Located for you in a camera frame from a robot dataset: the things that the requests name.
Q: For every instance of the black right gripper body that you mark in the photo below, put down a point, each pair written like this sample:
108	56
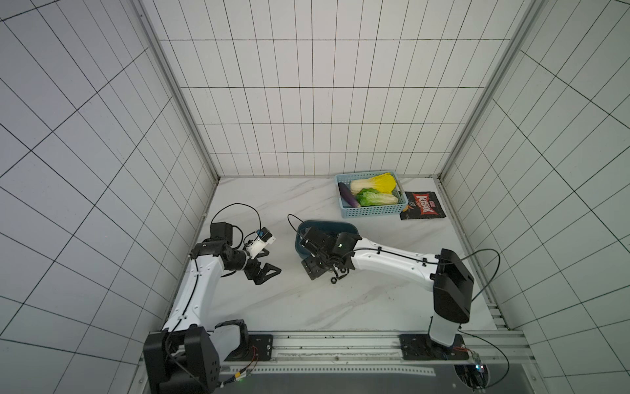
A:
317	251

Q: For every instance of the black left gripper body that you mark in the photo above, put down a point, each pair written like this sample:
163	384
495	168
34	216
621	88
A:
241	261

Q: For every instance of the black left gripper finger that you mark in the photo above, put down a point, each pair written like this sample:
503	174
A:
263	277
269	270

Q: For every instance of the dark teal storage box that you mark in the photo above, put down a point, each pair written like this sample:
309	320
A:
329	227

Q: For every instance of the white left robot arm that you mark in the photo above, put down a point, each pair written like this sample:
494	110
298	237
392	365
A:
186	357

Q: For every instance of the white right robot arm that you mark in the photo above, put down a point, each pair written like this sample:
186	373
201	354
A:
444	275

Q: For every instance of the light blue perforated basket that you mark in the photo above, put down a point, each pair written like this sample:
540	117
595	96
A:
348	212

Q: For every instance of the purple eggplant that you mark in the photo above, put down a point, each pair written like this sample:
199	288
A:
347	196

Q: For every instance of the green lettuce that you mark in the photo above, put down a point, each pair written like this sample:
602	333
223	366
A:
372	197

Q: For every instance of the yellow napa cabbage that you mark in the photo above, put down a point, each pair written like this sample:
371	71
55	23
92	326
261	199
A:
384	183

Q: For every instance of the black Kray chips bag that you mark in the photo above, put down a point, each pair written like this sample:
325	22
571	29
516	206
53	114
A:
422	205

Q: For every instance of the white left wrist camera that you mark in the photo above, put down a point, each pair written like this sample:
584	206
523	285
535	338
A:
263	239

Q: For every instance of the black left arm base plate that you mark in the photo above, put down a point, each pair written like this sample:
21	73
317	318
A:
257	347

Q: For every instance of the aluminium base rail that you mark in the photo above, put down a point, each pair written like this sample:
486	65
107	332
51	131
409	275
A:
500	361

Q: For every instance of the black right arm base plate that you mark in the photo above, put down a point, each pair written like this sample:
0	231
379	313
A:
420	347

